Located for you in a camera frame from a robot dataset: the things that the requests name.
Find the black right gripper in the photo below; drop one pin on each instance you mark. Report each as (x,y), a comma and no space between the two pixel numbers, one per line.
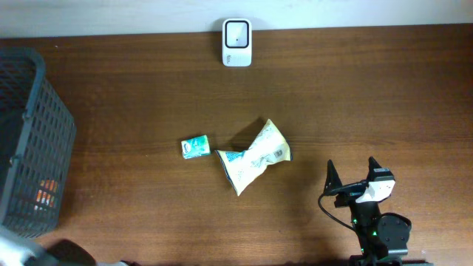
(347,193)

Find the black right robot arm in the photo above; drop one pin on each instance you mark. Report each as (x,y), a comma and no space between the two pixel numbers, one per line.
(382,237)

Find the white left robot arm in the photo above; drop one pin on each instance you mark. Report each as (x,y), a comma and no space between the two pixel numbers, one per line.
(16,250)

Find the white barcode scanner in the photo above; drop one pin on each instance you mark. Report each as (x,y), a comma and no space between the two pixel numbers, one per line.
(237,42)

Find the cream yellow snack bag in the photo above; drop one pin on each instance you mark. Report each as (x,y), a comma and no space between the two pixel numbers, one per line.
(242,168)

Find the teal small drink carton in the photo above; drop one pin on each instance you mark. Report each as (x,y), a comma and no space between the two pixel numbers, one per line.
(195,147)

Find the dark grey plastic basket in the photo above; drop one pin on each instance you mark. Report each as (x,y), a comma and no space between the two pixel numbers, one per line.
(37,137)

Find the green orange juice carton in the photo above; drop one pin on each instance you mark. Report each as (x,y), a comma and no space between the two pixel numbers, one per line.
(46,196)

